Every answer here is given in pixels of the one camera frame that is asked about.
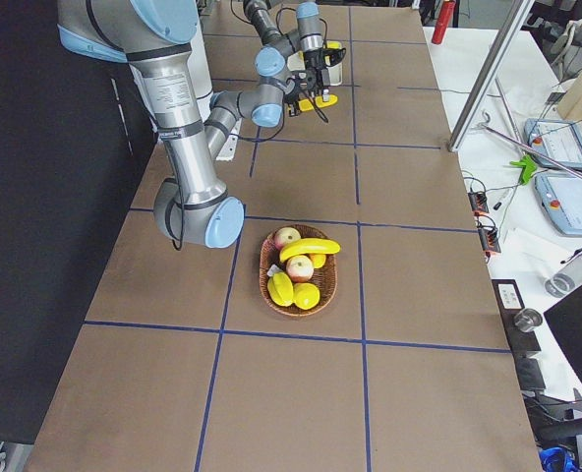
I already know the yellow lemon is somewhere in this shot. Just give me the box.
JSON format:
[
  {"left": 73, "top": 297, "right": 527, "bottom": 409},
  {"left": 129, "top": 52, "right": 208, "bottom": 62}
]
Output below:
[{"left": 293, "top": 282, "right": 320, "bottom": 311}]

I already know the clear water bottle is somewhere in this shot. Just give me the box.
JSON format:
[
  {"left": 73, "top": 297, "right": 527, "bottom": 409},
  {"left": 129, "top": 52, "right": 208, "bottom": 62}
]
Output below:
[{"left": 545, "top": 248, "right": 582, "bottom": 298}]

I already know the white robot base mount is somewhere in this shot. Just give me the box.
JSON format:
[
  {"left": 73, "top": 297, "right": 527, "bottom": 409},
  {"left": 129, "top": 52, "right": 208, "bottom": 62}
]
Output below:
[{"left": 216, "top": 122, "right": 241, "bottom": 161}]

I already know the far teach pendant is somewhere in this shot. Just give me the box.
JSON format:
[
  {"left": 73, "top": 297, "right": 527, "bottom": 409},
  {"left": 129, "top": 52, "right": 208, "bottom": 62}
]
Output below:
[{"left": 524, "top": 118, "right": 582, "bottom": 171}]

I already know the aluminium frame post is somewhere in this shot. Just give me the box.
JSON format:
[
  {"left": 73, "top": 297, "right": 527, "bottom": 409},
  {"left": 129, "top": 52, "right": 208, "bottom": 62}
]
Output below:
[{"left": 447, "top": 0, "right": 534, "bottom": 152}]

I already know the white bear tray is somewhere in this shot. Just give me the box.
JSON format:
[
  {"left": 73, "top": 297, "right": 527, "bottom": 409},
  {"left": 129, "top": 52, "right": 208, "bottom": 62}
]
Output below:
[{"left": 287, "top": 52, "right": 343, "bottom": 88}]

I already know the pink green apple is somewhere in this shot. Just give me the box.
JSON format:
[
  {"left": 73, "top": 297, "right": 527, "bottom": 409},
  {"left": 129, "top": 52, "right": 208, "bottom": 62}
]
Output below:
[
  {"left": 273, "top": 226, "right": 302, "bottom": 250},
  {"left": 285, "top": 255, "right": 314, "bottom": 282}
]

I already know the yellow starfruit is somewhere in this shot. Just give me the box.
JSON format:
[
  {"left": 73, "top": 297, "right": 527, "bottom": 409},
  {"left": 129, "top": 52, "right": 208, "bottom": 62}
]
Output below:
[{"left": 267, "top": 272, "right": 294, "bottom": 307}]

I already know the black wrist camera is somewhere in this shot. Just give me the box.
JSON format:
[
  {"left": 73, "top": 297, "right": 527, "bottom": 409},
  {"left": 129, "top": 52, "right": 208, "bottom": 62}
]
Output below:
[{"left": 322, "top": 47, "right": 346, "bottom": 67}]

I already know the brown wicker basket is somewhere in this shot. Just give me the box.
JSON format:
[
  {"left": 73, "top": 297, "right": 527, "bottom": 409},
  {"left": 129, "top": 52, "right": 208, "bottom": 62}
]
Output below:
[{"left": 260, "top": 224, "right": 338, "bottom": 318}]

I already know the near teach pendant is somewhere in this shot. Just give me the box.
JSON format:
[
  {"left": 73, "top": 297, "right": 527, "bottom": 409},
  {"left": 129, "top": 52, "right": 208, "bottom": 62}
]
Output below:
[{"left": 534, "top": 172, "right": 582, "bottom": 237}]

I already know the metal reacher grabber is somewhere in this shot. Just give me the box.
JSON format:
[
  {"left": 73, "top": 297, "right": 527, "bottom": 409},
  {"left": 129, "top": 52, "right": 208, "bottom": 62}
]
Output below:
[{"left": 478, "top": 111, "right": 582, "bottom": 180}]

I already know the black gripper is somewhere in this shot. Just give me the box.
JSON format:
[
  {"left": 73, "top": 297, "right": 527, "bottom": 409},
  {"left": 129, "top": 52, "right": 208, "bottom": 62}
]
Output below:
[
  {"left": 304, "top": 47, "right": 327, "bottom": 74},
  {"left": 284, "top": 71, "right": 329, "bottom": 117}
]

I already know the teach pendant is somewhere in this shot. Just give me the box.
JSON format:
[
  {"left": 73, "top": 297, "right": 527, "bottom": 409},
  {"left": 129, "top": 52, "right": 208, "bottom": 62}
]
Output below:
[
  {"left": 534, "top": 172, "right": 582, "bottom": 237},
  {"left": 524, "top": 118, "right": 582, "bottom": 171}
]

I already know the red cylinder bottle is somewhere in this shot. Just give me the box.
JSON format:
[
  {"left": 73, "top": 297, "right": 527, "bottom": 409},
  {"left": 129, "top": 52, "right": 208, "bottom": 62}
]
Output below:
[{"left": 432, "top": 0, "right": 457, "bottom": 45}]

